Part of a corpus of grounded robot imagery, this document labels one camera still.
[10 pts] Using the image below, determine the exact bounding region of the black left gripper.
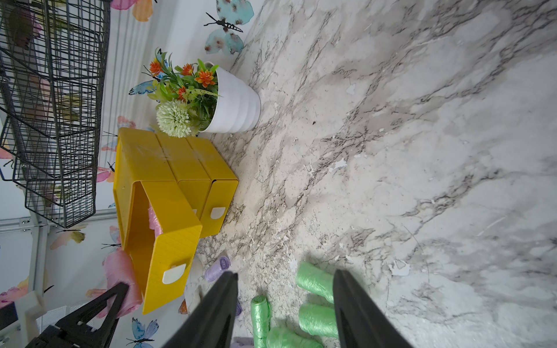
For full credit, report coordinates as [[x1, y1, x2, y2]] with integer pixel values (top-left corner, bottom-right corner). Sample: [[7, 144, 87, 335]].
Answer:
[[26, 282, 129, 348]]

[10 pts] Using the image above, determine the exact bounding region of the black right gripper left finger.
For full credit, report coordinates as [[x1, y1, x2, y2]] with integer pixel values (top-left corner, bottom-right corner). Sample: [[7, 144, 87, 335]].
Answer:
[[164, 271, 239, 348]]

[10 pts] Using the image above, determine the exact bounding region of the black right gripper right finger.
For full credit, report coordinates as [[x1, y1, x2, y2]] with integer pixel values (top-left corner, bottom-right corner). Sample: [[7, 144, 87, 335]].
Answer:
[[333, 270, 411, 348]]

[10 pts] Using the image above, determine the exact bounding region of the purple trash bag roll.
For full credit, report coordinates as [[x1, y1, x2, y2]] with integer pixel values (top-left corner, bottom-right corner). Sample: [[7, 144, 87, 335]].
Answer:
[[230, 337, 255, 348], [205, 256, 231, 283], [235, 301, 242, 317]]

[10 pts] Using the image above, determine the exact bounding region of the pink trash bag roll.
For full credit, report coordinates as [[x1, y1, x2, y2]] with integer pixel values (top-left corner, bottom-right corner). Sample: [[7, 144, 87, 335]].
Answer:
[[103, 248, 143, 318], [148, 205, 162, 238]]

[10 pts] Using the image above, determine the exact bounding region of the yellow plastic drawer unit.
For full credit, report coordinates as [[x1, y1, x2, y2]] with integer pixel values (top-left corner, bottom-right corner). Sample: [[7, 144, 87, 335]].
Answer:
[[113, 128, 239, 315]]

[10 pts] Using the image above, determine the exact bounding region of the green trash bag roll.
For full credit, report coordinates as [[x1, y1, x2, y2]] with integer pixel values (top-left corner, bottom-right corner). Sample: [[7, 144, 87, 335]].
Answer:
[[267, 327, 323, 348], [250, 295, 271, 348], [296, 262, 334, 303], [299, 303, 339, 339]]

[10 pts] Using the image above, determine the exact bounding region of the green plant in white pot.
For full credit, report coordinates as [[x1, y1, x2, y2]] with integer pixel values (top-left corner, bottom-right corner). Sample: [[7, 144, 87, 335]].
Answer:
[[129, 49, 262, 138]]

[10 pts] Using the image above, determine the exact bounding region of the black wire wall basket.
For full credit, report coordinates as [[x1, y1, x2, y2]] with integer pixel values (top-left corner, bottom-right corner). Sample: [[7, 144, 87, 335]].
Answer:
[[1, 1, 110, 229]]

